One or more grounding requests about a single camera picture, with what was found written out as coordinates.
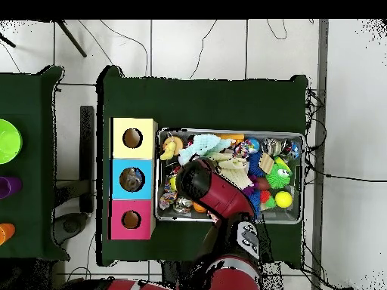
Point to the mint green cloth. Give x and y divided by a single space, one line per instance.
202 143

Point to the black tripod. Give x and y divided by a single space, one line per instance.
72 39

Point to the purple spiky monster toy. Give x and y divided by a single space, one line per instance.
249 191

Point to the cream knitted cloth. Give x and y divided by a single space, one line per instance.
235 172

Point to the purple cup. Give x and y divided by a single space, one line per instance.
10 187

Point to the yellow plush duck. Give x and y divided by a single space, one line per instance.
169 149

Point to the orange building brick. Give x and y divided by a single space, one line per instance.
234 136

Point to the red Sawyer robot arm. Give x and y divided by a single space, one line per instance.
220 193

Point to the orange cup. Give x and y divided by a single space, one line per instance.
6 233

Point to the plain yellow ball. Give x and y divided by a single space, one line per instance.
283 199

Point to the yellow tennis ball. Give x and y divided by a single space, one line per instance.
173 183

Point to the lime green bowl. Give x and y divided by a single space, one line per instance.
9 142

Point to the green spiky monster toy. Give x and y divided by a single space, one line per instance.
278 178

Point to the silver mesh bin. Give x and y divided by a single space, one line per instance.
287 217

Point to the dark green tablecloth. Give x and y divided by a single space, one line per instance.
196 102
30 90

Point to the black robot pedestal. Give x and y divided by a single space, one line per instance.
172 269

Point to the black panel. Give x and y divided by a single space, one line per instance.
87 136

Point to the wooden three-hole box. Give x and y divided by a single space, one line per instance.
118 151

